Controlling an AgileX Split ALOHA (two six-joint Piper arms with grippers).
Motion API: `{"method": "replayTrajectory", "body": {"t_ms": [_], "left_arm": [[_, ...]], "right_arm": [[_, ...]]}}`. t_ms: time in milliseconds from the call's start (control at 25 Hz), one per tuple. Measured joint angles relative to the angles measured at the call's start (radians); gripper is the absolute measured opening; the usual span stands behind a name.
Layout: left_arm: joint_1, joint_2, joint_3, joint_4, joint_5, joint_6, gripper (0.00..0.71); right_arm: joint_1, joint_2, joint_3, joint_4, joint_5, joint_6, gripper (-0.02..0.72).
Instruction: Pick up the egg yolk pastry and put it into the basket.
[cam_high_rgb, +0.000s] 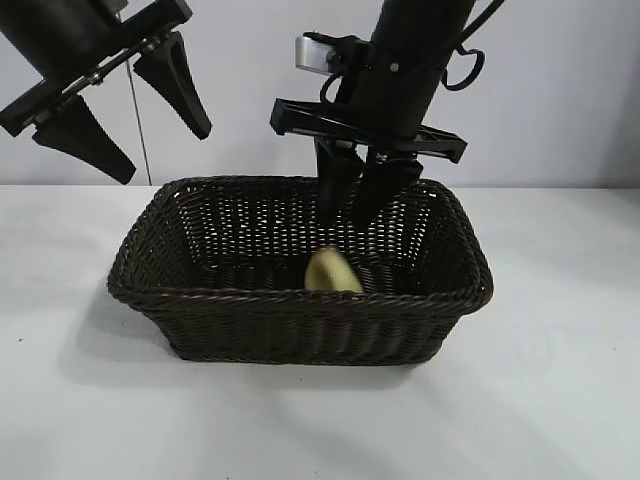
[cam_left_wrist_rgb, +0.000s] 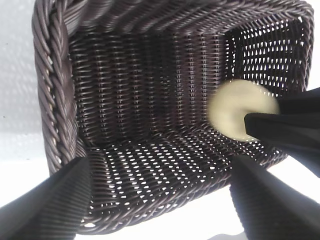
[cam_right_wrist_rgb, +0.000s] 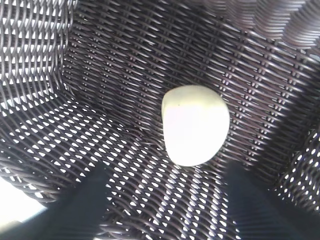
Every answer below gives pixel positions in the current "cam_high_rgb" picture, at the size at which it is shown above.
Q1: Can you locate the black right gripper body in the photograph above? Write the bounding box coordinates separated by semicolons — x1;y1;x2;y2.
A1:
269;34;469;165

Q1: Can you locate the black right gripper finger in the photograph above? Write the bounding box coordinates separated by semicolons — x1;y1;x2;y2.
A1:
352;149;425;231
313;137;364;226

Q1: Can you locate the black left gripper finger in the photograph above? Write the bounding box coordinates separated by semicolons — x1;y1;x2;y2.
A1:
133;30;212;141
32;92;137;185

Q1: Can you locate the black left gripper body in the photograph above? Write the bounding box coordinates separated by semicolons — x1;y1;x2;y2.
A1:
0;0;194;139

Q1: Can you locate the yellow potato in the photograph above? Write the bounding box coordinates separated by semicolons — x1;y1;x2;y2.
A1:
304;247;365;293

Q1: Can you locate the dark brown wicker basket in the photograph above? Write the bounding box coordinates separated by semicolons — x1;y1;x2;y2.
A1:
106;174;495;366

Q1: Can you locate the black right camera cable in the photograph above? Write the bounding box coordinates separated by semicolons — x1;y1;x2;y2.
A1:
319;64;349;106

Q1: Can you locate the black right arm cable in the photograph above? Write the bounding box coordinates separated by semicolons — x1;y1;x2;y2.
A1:
439;0;506;94

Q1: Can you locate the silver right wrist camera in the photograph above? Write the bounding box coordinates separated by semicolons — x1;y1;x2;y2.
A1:
293;32;344;74

